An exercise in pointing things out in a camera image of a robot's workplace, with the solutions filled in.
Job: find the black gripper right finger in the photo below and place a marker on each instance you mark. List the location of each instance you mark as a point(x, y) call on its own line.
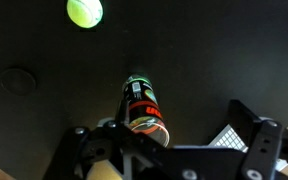
point(242, 120)

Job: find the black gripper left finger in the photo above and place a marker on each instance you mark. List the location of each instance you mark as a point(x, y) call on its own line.
point(124, 111)

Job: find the yellow-green tennis ball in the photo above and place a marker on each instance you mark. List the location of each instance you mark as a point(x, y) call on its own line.
point(84, 12)

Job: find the black cylindrical can container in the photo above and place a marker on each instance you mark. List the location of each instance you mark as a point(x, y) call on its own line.
point(144, 106)

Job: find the white plastic bin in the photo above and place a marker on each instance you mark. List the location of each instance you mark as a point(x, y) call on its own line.
point(230, 139)

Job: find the small black round lid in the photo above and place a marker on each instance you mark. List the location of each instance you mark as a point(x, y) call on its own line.
point(18, 81)

